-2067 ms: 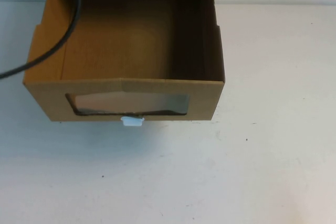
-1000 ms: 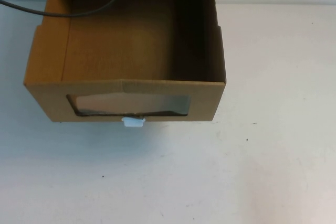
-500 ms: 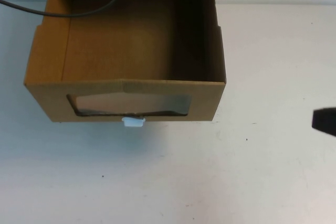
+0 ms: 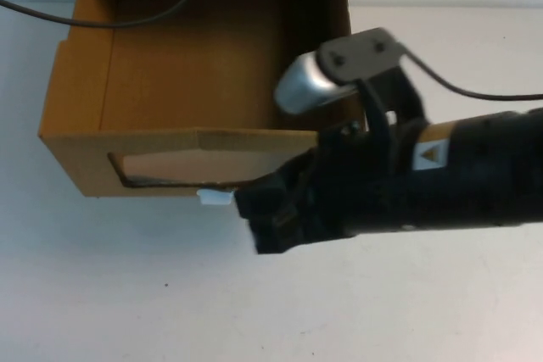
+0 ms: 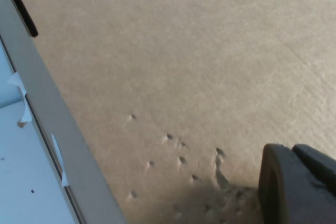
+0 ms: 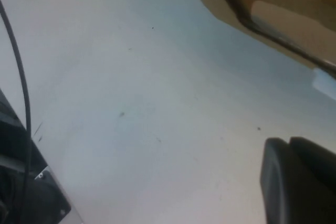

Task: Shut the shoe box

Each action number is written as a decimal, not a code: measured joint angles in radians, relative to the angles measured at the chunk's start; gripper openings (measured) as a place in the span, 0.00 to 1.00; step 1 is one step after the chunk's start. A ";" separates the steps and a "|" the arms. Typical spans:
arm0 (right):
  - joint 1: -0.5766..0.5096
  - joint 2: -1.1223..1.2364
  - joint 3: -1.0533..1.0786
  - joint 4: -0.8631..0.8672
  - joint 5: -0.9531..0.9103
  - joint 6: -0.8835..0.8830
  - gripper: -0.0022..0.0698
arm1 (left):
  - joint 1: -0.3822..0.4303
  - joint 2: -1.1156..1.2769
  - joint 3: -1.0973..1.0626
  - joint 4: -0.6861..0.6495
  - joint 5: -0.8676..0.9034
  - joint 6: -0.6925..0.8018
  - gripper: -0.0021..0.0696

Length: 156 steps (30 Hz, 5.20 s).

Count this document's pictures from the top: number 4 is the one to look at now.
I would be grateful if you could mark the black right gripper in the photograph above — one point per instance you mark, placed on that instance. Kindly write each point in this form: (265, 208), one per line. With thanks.
(373, 192)

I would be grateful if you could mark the brown cardboard drawer with window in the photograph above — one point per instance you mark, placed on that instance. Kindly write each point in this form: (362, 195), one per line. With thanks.
(76, 158)

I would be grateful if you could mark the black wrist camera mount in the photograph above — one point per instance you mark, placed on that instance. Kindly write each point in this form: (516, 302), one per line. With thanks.
(360, 52)

